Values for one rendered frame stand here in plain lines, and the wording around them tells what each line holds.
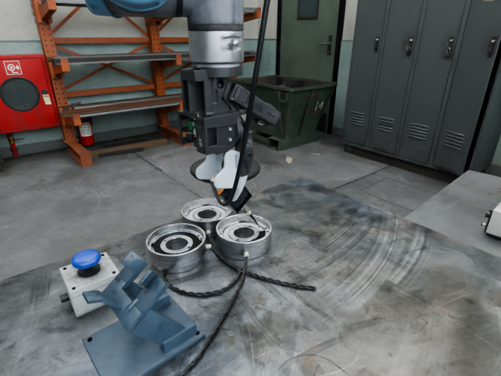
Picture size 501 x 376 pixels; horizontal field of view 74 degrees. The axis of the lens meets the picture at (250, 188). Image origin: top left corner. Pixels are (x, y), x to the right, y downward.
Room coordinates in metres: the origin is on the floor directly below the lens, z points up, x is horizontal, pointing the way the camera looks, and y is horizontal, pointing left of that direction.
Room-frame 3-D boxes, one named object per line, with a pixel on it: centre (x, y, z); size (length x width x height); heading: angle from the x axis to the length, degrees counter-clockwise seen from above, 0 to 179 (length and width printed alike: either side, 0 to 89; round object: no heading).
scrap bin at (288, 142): (4.00, -0.36, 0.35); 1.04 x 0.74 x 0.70; 38
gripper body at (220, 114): (0.50, 0.05, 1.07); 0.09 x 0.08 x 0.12; 131
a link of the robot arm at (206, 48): (0.50, 0.04, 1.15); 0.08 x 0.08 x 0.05
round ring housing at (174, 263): (0.50, 0.13, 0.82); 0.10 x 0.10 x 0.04
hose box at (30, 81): (3.51, 2.16, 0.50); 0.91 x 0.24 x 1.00; 128
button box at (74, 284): (0.41, 0.25, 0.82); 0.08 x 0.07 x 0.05; 128
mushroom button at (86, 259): (0.41, 0.24, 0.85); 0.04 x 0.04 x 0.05
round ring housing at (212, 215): (0.61, 0.09, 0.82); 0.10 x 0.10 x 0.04
